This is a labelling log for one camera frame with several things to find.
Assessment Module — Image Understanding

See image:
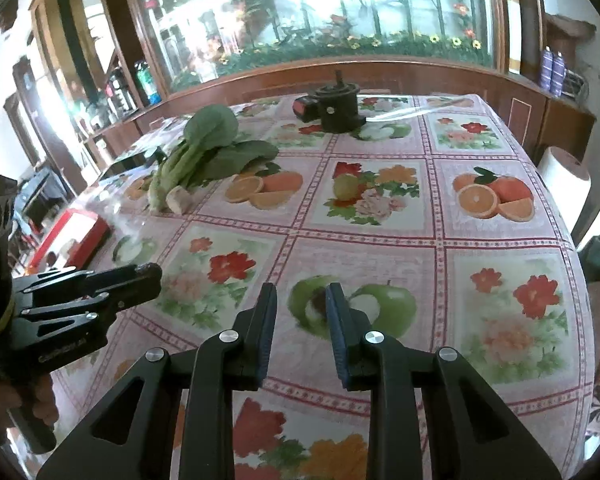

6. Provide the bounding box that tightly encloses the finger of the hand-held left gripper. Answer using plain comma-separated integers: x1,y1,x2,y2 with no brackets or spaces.
12,262,163,307
19,296,131,325

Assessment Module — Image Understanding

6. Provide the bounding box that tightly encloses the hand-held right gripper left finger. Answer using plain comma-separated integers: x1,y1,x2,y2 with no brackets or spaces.
36,282,278,480

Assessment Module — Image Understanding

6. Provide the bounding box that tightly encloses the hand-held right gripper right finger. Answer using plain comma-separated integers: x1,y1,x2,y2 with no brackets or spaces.
325,282,563,480

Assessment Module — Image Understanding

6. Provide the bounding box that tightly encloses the red rimmed white tray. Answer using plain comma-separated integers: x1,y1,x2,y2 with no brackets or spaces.
30,210,112,276

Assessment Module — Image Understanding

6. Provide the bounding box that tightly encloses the person's left hand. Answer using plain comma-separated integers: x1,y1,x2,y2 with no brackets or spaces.
0,373,57,439

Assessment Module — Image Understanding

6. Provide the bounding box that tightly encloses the small pale yam piece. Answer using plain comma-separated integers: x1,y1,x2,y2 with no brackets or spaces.
166,185,192,213

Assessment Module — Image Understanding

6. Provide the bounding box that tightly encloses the black phone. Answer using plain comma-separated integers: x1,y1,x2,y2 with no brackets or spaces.
100,146,165,178

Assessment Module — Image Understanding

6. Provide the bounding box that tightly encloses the green bok choy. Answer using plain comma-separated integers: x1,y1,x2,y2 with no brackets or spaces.
147,104,281,213

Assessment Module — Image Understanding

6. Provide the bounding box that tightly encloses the green bottle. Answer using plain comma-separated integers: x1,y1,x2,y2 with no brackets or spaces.
134,60,161,106

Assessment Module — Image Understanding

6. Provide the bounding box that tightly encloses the black round device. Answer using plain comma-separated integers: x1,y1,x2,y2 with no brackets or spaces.
314,71,366,133

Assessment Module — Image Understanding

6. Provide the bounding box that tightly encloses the wooden shelf unit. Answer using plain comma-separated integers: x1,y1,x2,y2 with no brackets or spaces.
0,0,151,196

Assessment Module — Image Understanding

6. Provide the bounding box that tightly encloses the wooden cabinet with painted glass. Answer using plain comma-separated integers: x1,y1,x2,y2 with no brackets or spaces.
95,0,596,161

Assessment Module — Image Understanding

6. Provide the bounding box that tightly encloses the white paper towel roll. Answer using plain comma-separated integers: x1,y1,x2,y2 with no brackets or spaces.
536,146,592,241

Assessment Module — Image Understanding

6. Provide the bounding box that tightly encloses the purple bottle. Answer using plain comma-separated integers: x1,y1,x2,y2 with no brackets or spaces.
551,52,567,97
540,47,554,93

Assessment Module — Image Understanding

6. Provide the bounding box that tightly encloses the metal wire basket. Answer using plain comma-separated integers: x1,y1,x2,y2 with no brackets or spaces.
564,71,588,101

